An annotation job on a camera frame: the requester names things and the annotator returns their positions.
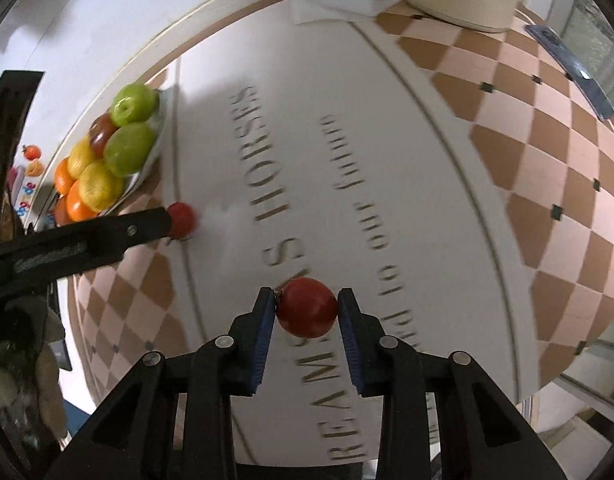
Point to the green apple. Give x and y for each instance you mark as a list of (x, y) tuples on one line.
[(133, 103), (127, 150)]

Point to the blue phone on counter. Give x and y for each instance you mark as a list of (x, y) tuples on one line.
[(573, 68)]

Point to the checkered counter mat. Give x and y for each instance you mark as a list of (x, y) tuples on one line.
[(459, 182)]

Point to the dark red apple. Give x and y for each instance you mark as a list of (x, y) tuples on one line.
[(100, 132)]

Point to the yellow lemon back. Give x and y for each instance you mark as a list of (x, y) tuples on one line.
[(79, 158)]

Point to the colourful wall sticker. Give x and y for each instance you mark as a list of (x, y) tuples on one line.
[(23, 181)]

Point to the dark orange front left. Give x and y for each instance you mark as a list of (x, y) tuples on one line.
[(60, 212)]

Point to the green apple back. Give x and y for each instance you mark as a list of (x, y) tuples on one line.
[(133, 103)]

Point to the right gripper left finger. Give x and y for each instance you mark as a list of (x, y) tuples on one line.
[(251, 333)]

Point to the green apple front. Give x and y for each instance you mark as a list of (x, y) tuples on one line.
[(127, 150)]

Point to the yellow lemon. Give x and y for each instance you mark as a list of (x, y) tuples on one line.
[(99, 188), (79, 158)]

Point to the orange back left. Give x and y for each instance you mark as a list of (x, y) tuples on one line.
[(63, 180)]

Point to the yellow lemon front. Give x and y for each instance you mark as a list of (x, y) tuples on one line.
[(99, 188)]

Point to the white folded tissue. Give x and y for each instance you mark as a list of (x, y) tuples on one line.
[(312, 11)]

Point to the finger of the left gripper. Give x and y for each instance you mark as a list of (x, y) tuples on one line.
[(82, 245)]

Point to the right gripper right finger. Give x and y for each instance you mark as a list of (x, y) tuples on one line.
[(361, 334)]

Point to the white gloved hand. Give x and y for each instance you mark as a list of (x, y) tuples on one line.
[(32, 413)]

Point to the small red tomato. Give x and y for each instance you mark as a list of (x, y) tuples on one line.
[(183, 220), (307, 308)]

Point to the orange front middle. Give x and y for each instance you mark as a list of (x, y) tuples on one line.
[(76, 208)]

